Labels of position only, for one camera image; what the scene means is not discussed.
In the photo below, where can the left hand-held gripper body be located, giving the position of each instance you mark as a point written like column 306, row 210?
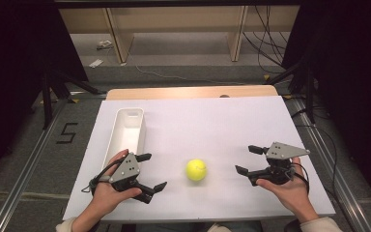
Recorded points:
column 125, row 169

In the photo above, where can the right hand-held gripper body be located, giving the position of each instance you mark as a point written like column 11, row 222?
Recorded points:
column 281, row 151

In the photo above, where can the white plastic bin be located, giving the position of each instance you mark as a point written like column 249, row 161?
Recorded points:
column 127, row 132

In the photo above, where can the yellow tennis ball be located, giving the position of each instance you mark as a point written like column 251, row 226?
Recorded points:
column 196, row 169

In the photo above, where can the person's left hand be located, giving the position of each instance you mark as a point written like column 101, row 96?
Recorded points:
column 108, row 196

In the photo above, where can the person's right hand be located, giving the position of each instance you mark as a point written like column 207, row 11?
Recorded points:
column 291, row 195

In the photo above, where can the white table cover board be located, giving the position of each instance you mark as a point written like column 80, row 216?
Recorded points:
column 212, row 129

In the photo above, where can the black tripod stand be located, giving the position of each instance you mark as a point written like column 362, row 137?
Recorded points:
column 309, row 93
column 46, row 103

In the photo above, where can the flat white floor item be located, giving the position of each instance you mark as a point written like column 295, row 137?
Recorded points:
column 96, row 63

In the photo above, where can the dark curtain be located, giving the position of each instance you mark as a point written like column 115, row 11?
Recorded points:
column 351, row 64
column 13, row 64

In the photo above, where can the small white floor item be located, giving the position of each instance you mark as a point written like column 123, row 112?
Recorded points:
column 104, row 44

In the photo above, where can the light wooden desk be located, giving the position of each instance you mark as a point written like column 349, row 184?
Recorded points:
column 119, row 38

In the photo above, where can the aluminium floor rail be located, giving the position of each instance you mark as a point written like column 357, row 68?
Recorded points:
column 331, row 170
column 22, row 180

